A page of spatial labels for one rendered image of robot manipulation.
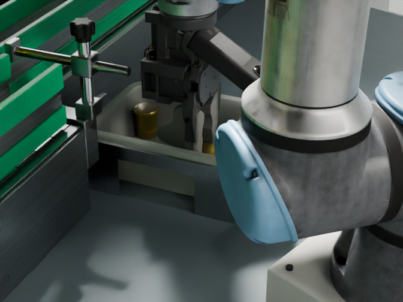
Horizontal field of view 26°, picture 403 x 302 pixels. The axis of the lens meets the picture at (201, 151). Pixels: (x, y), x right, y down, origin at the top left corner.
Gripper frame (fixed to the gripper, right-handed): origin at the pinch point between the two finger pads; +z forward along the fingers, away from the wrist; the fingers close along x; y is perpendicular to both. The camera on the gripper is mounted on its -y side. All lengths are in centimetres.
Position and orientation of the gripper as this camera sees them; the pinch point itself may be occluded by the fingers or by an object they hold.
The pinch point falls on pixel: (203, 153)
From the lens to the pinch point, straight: 116.8
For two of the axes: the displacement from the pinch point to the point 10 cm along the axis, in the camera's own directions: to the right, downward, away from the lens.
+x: -3.7, 4.7, -8.0
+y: -9.3, -1.9, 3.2
